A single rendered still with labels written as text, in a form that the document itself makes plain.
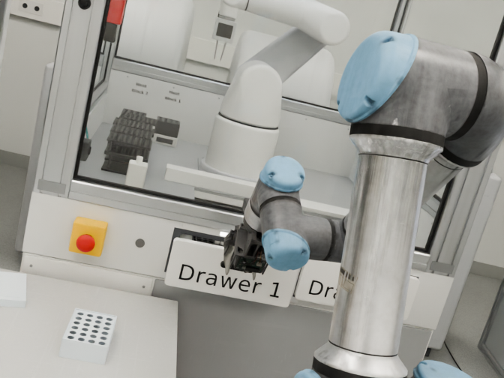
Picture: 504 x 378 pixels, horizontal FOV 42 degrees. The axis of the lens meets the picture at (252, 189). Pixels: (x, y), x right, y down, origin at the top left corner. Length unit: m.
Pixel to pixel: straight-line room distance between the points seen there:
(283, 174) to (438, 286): 0.68
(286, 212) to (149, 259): 0.52
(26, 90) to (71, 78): 3.41
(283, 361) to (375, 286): 0.91
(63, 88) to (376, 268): 0.88
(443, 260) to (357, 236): 0.88
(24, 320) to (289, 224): 0.58
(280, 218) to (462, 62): 0.42
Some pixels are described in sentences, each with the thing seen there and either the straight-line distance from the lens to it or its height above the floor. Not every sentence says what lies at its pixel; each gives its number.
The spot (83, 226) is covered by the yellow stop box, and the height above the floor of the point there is 0.91.
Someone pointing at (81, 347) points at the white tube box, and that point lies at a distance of 1.25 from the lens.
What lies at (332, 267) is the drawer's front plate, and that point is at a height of 0.92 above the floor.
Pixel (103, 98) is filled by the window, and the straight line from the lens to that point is 1.46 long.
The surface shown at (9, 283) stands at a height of 0.78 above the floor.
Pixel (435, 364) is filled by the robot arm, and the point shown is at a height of 1.05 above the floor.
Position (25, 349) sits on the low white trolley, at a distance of 1.28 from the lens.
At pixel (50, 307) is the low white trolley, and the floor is 0.76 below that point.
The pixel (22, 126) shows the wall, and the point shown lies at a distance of 4.90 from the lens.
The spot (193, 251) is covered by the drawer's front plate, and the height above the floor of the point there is 0.91.
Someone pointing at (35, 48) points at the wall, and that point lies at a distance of 4.80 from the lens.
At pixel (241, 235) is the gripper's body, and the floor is 1.01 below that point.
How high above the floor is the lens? 1.43
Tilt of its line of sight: 14 degrees down
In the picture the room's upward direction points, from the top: 15 degrees clockwise
